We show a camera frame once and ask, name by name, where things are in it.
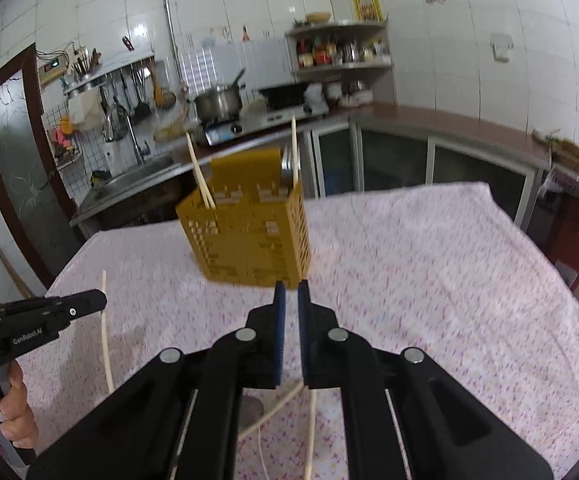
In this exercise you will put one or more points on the yellow wall poster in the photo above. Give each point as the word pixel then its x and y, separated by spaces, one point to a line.
pixel 366 6

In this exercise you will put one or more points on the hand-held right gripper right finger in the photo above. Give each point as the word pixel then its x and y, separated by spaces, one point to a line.
pixel 303 340

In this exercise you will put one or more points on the steel faucet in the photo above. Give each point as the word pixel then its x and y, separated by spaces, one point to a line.
pixel 134 135

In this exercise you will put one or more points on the steel wall pipe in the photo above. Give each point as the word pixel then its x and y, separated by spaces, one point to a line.
pixel 167 10

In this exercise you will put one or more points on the stack of white dishes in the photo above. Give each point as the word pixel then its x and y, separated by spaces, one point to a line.
pixel 359 95

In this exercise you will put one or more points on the white corner shelf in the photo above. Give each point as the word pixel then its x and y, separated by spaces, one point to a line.
pixel 339 66

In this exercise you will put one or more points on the wooden chopstick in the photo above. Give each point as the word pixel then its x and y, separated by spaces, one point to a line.
pixel 310 435
pixel 105 340
pixel 210 195
pixel 279 405
pixel 295 150
pixel 202 195

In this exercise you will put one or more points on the person's left hand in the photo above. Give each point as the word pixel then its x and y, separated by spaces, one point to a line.
pixel 19 420

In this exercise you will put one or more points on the row of condiment bottles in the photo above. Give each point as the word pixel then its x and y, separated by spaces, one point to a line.
pixel 319 55

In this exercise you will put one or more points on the hanging kitchen utensils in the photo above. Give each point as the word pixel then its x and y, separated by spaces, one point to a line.
pixel 142 108

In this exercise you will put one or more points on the white hanging bag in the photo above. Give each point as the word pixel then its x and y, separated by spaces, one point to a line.
pixel 84 110

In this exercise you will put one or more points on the steel gas stove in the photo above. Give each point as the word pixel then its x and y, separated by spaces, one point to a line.
pixel 264 120

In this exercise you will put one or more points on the red brown cabinet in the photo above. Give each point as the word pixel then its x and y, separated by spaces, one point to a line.
pixel 569 230

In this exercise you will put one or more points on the steel cooking pot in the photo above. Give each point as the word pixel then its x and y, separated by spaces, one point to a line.
pixel 217 102

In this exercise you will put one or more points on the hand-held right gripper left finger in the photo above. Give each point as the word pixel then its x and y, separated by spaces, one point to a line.
pixel 280 330

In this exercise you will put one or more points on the floral tablecloth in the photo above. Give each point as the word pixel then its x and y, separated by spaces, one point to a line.
pixel 419 285

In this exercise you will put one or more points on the steel wall rack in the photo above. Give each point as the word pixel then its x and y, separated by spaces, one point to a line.
pixel 109 71

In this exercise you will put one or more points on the white soap bottle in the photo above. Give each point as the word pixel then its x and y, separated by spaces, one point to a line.
pixel 117 157

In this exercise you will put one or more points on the rack cup of chopsticks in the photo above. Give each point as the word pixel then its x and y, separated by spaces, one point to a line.
pixel 86 62

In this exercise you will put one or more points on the black wok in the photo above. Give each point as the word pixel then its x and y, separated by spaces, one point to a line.
pixel 284 94

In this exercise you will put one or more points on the beige bowl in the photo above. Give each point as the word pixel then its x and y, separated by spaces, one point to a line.
pixel 318 17

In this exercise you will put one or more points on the steel sink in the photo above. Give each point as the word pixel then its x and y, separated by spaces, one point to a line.
pixel 129 177

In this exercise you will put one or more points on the wooden stick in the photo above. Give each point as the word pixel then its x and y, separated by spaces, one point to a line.
pixel 14 272

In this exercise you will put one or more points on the brown framed glass door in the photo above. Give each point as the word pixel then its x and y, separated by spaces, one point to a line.
pixel 19 160

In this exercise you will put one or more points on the yellow slotted utensil holder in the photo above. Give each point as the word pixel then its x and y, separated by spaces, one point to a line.
pixel 249 245

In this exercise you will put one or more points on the beige electrical box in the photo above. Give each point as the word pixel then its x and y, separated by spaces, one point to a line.
pixel 51 67

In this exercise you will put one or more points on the kitchen counter cabinet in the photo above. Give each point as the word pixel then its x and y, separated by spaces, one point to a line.
pixel 394 160

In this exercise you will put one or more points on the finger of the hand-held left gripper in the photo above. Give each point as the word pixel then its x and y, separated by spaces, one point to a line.
pixel 79 305

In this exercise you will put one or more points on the white wall socket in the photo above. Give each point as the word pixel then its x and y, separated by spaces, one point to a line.
pixel 501 47

